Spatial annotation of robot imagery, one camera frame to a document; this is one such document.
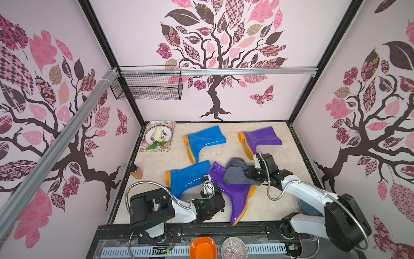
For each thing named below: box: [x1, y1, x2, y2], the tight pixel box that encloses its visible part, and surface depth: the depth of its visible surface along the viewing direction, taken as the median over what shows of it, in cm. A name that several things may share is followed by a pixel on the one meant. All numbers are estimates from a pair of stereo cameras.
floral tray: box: [139, 120, 176, 153], surface depth 112 cm
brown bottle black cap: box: [129, 164, 144, 180], surface depth 89 cm
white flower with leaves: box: [145, 126, 167, 151], surface depth 109 cm
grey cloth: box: [223, 157, 262, 187], surface depth 86 cm
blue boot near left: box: [165, 160, 211, 200], surface depth 89 cm
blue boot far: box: [183, 125, 227, 165], surface depth 108 cm
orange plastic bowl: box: [189, 236, 218, 259], surface depth 70 cm
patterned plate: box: [143, 124, 174, 146], surface depth 113 cm
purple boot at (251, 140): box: [238, 126, 283, 161], surface depth 109 cm
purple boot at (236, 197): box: [207, 161, 257, 227], surface depth 83 cm
